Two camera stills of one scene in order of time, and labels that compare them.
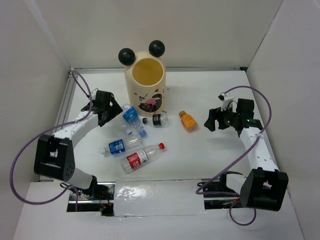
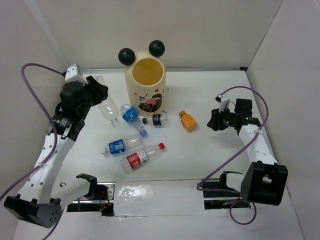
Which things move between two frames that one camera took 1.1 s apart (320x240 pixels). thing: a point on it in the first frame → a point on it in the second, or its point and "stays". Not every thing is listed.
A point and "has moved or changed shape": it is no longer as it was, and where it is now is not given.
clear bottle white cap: (124, 124) has moved or changed shape
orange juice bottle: (188, 122) stays
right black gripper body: (228, 116) stays
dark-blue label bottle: (122, 145) stays
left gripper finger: (105, 116) → (100, 90)
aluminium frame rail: (70, 77) stays
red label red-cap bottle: (133, 161) stays
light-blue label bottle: (130, 115) stays
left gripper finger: (116, 107) → (97, 93)
